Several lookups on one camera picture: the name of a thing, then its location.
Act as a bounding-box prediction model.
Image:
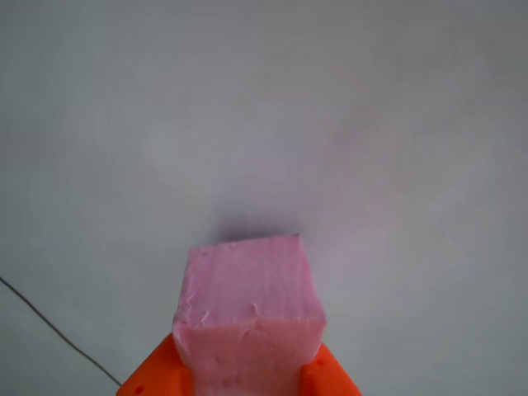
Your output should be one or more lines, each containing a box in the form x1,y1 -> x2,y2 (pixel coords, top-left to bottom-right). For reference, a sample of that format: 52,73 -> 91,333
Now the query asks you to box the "pink foam block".
172,233 -> 328,396

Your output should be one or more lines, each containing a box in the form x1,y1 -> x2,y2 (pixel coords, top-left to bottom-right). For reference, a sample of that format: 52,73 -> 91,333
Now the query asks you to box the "white paper sheet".
0,0 -> 528,396

